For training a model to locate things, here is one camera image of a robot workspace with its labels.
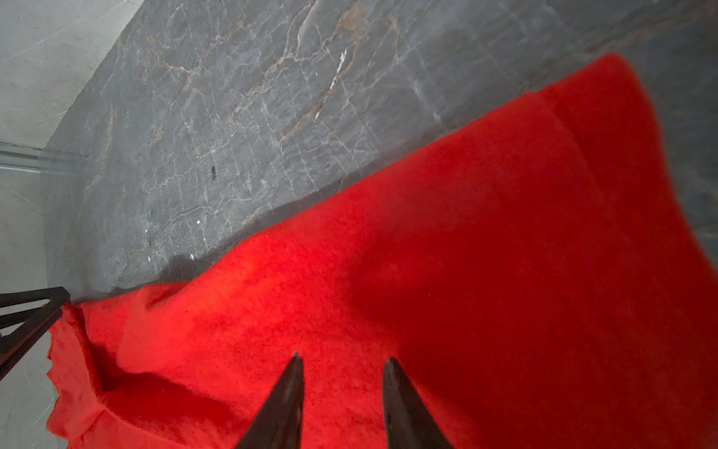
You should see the bright red t-shirt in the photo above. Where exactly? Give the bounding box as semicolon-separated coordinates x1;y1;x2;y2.
47;54;717;448

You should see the black wire hook rack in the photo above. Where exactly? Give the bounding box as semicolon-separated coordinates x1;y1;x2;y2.
1;286;70;379

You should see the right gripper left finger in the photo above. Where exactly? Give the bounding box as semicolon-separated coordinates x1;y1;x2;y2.
236;354;305;449

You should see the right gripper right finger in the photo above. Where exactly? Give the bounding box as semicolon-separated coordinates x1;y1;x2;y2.
383;357;452;449

